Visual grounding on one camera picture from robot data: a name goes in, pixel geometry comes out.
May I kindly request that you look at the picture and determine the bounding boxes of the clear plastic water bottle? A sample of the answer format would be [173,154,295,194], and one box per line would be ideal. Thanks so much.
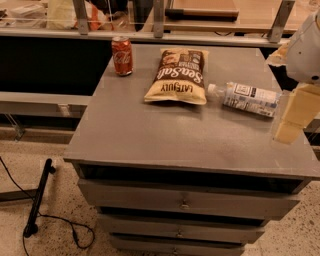
[207,82,281,118]

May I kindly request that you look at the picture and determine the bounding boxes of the brown sea salt chips bag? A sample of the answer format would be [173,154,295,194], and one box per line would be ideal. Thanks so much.
[144,47,209,105]

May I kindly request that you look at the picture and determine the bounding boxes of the wooden table in background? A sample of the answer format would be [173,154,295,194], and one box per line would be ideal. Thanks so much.
[164,0,319,34]

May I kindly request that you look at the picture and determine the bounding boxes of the grey metal railing frame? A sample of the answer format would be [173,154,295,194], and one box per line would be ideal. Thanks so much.
[0,0,293,96]

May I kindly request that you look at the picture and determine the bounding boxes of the grey drawer cabinet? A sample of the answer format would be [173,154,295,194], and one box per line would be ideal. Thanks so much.
[64,44,320,256]

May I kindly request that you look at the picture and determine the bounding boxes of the yellow plastic bag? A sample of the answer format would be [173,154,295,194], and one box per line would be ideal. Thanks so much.
[47,0,88,30]

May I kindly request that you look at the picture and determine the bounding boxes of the red cola can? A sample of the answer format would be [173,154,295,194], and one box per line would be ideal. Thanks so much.
[111,36,133,76]

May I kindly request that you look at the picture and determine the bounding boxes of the black floor cable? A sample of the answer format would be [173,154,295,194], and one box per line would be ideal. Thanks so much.
[0,156,96,256]

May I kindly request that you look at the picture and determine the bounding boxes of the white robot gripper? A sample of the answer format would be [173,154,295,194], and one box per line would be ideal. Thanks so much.
[266,9,320,144]

